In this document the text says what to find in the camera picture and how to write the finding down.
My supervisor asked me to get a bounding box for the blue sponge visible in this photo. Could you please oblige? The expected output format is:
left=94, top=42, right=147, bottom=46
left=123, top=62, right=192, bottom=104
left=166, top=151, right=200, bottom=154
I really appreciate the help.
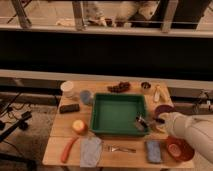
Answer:
left=146, top=140, right=162, bottom=164

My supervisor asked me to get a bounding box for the red bowl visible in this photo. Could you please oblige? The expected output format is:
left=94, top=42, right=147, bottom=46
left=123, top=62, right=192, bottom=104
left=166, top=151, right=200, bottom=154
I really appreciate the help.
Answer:
left=166, top=136, right=195, bottom=162

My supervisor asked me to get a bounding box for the purple bowl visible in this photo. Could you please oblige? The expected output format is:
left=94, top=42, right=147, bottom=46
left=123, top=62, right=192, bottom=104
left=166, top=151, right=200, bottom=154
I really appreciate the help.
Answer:
left=153, top=105, right=175, bottom=119

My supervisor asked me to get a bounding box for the small metal cup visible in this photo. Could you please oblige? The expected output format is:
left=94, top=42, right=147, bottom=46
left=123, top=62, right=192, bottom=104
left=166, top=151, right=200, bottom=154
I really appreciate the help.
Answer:
left=141, top=82, right=151, bottom=91

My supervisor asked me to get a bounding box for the green plastic tray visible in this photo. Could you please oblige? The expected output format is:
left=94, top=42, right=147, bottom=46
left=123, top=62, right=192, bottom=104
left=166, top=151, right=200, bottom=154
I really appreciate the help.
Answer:
left=90, top=93, right=150, bottom=136

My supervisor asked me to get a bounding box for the bunch of dark grapes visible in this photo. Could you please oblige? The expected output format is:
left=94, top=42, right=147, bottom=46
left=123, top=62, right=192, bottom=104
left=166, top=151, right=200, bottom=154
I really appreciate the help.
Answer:
left=107, top=82, right=130, bottom=93

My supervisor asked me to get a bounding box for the metal fork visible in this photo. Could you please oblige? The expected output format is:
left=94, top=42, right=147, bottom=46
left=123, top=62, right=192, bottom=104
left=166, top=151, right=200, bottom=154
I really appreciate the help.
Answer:
left=103, top=145, right=136, bottom=153

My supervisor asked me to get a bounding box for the wooden table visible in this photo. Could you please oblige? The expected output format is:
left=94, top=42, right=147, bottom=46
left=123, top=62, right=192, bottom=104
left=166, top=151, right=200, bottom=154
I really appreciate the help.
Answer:
left=43, top=81, right=194, bottom=171

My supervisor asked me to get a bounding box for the grey folded cloth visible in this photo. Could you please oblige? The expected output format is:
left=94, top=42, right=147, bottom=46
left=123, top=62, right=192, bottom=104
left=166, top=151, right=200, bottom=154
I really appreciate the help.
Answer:
left=80, top=137, right=102, bottom=168

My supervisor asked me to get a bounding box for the blue translucent cup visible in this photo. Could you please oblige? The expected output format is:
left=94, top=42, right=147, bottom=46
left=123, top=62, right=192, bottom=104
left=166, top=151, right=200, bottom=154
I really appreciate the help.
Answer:
left=80, top=90, right=93, bottom=106

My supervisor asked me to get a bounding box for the red yellow apple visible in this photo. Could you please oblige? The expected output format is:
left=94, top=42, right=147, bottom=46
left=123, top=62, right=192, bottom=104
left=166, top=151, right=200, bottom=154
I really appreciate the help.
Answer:
left=72, top=120, right=87, bottom=134

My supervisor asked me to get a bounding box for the black rectangular block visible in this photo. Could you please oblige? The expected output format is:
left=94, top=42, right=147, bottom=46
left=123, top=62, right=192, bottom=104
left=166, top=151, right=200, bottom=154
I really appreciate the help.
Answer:
left=59, top=104, right=80, bottom=114

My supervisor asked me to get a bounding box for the orange carrot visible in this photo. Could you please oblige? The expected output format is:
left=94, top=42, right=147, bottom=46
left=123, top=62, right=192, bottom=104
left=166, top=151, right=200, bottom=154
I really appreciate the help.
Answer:
left=60, top=137, right=79, bottom=163

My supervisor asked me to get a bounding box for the black tripod stand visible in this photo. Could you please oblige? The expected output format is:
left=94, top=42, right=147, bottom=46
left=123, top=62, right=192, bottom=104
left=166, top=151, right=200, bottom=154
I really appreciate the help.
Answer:
left=0, top=92, right=38, bottom=171

